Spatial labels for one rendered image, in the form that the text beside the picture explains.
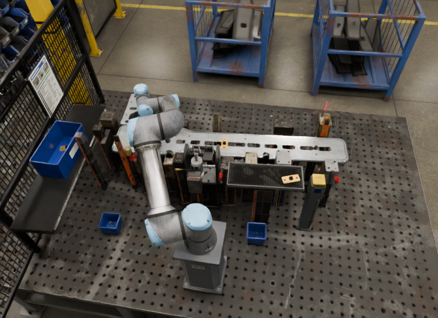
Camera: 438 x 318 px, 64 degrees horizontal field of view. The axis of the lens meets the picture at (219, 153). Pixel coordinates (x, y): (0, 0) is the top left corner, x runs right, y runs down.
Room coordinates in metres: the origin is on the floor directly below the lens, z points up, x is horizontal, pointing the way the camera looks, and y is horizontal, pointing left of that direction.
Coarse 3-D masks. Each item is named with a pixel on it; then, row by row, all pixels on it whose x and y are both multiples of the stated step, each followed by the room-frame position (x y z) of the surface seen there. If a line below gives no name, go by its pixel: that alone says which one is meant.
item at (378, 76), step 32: (320, 0) 3.85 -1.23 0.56; (352, 0) 3.76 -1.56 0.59; (384, 0) 3.87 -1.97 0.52; (416, 0) 3.04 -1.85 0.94; (320, 32) 3.35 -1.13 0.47; (352, 32) 3.13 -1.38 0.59; (416, 32) 2.74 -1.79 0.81; (320, 64) 2.88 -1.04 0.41; (352, 64) 2.97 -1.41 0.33; (384, 64) 3.14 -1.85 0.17; (384, 96) 2.76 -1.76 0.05
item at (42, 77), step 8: (40, 64) 1.64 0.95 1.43; (48, 64) 1.70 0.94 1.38; (32, 72) 1.55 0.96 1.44; (40, 72) 1.61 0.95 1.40; (48, 72) 1.67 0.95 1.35; (32, 80) 1.52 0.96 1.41; (40, 80) 1.58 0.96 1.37; (48, 80) 1.64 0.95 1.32; (56, 80) 1.70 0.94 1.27; (40, 88) 1.55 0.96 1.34; (48, 88) 1.60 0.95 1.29; (56, 88) 1.67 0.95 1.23; (48, 96) 1.57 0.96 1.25; (56, 96) 1.63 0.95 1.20; (48, 104) 1.54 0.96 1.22; (56, 104) 1.60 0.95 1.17
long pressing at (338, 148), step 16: (128, 144) 1.41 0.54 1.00; (176, 144) 1.39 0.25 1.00; (192, 144) 1.38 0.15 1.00; (272, 144) 1.35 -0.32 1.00; (288, 144) 1.35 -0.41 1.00; (304, 144) 1.34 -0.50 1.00; (320, 144) 1.34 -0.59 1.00; (336, 144) 1.33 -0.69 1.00; (304, 160) 1.22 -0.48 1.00; (320, 160) 1.22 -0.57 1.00
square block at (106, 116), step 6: (102, 114) 1.61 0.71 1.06; (108, 114) 1.61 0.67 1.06; (114, 114) 1.62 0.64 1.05; (102, 120) 1.56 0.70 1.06; (108, 120) 1.56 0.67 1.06; (114, 120) 1.59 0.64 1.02; (108, 126) 1.56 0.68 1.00; (114, 126) 1.57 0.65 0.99; (114, 132) 1.56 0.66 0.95; (120, 156) 1.56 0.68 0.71
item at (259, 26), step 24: (192, 0) 3.23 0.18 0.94; (216, 0) 4.34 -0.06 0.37; (240, 0) 4.00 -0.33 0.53; (192, 24) 3.20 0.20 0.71; (216, 24) 4.13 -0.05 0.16; (240, 24) 3.81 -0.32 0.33; (264, 24) 3.05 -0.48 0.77; (192, 48) 3.21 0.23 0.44; (216, 48) 3.44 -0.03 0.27; (240, 48) 3.56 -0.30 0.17; (264, 48) 3.04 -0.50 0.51; (192, 72) 3.21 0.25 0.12; (216, 72) 3.15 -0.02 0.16; (240, 72) 3.10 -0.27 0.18; (264, 72) 3.04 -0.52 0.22
